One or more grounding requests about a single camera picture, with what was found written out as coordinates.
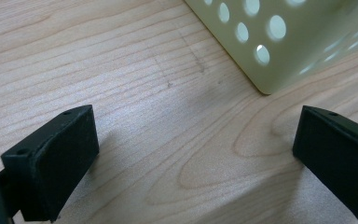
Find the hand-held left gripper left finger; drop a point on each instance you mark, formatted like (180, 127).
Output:
(59, 155)

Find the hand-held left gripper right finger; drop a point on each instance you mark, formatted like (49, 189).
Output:
(338, 155)

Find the pale yellow perforated plastic basket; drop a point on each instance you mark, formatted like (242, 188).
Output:
(292, 59)

